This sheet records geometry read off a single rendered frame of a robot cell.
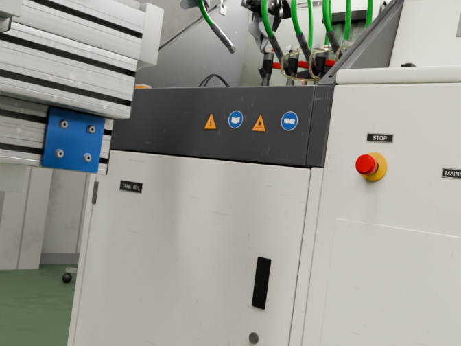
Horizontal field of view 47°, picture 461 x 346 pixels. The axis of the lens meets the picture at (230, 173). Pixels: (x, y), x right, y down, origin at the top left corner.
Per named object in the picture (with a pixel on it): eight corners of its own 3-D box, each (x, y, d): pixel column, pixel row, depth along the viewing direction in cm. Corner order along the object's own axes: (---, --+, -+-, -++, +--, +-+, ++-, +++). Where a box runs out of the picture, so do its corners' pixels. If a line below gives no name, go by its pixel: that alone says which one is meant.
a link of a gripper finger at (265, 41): (250, 44, 138) (255, 9, 138) (263, 51, 143) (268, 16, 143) (260, 43, 136) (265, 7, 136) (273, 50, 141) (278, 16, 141)
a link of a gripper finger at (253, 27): (241, 44, 140) (245, 10, 140) (254, 51, 145) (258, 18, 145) (250, 44, 138) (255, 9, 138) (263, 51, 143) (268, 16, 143)
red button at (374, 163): (348, 178, 94) (352, 148, 94) (358, 180, 97) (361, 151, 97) (376, 180, 90) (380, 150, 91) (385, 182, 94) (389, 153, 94)
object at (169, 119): (103, 147, 143) (111, 88, 143) (116, 150, 146) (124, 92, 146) (304, 166, 104) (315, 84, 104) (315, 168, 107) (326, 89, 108)
